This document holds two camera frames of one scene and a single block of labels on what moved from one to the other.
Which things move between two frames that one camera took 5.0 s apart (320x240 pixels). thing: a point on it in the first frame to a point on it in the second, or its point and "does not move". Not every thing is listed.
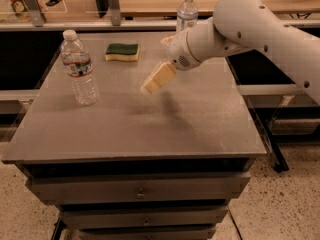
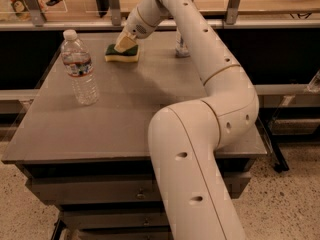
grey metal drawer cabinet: (162, 165) does not move
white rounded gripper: (179, 53) to (137, 26)
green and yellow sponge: (128, 52) does not move
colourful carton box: (17, 5) does not move
